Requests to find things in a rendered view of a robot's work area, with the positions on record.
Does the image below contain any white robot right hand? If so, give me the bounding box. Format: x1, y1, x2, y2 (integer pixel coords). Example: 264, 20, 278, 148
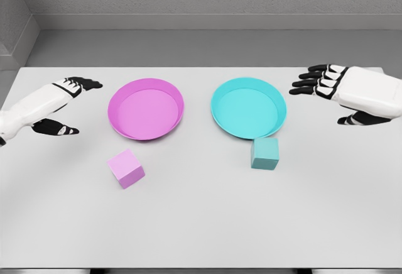
288, 63, 402, 126

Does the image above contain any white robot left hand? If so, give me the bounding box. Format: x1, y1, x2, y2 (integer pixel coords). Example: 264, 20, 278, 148
11, 76, 104, 136

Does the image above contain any pink round plate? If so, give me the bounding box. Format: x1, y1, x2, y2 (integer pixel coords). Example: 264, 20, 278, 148
107, 77, 185, 143

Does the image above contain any pink cube block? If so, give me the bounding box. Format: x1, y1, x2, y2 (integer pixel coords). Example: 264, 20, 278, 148
106, 148, 146, 190

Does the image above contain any teal cube block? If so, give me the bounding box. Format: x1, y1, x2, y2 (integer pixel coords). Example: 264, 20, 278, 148
250, 137, 280, 172

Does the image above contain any cyan round plate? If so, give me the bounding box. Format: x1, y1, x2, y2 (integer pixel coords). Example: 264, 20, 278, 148
210, 77, 287, 140

